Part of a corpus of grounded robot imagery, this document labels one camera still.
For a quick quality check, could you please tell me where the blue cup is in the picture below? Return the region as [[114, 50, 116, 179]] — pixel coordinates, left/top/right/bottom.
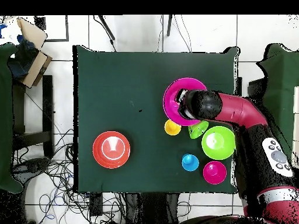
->
[[181, 153, 200, 173]]

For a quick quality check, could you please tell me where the green cloth side table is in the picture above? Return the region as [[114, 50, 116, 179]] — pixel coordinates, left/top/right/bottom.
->
[[256, 43, 299, 162], [0, 43, 24, 194]]

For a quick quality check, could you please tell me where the black floor box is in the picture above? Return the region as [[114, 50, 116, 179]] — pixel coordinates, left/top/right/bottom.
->
[[89, 192, 103, 216]]

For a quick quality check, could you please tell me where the black stool frame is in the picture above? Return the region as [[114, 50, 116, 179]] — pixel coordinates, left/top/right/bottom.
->
[[12, 75, 55, 159]]

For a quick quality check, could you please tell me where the small pink-red bowl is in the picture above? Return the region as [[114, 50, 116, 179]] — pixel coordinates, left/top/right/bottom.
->
[[202, 160, 228, 185]]

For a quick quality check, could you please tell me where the large pink bowl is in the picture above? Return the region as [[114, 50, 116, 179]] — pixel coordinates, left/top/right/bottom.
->
[[162, 77, 208, 127]]

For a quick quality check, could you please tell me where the cardboard box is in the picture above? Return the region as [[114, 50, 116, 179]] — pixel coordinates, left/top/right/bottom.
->
[[6, 16, 53, 89]]

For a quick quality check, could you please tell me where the white drawer unit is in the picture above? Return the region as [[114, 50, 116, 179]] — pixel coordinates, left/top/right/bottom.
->
[[293, 85, 299, 164]]

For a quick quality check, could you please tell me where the orange bowl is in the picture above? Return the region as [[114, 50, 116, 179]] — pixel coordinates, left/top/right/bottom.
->
[[92, 131, 131, 169]]

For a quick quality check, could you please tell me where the black grey floor stand base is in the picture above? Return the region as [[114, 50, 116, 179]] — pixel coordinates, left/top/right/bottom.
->
[[12, 157, 51, 174]]

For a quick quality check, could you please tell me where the black floor frame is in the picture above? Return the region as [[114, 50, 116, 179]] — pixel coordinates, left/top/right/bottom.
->
[[34, 15, 70, 43]]

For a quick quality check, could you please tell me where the black tripod leg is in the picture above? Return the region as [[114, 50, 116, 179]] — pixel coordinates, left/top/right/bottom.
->
[[93, 15, 117, 51], [166, 15, 174, 37]]

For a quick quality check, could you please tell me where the orange-yellow cup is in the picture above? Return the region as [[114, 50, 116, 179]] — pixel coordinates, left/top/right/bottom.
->
[[164, 119, 182, 136]]

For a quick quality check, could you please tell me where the dark blue bag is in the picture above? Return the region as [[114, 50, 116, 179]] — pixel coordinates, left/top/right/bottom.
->
[[8, 34, 39, 80]]

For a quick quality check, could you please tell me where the tangle of black cables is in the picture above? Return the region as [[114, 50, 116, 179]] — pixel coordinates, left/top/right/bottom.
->
[[13, 127, 127, 224]]

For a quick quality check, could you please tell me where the small green bowl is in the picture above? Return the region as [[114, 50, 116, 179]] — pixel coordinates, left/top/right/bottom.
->
[[187, 120, 209, 140]]

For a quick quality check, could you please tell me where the dark green table cloth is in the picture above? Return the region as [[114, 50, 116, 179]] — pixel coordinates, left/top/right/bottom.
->
[[72, 44, 241, 194]]

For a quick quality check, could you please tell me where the large green bowl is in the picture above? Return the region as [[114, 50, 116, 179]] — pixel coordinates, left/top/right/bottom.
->
[[201, 125, 236, 161]]

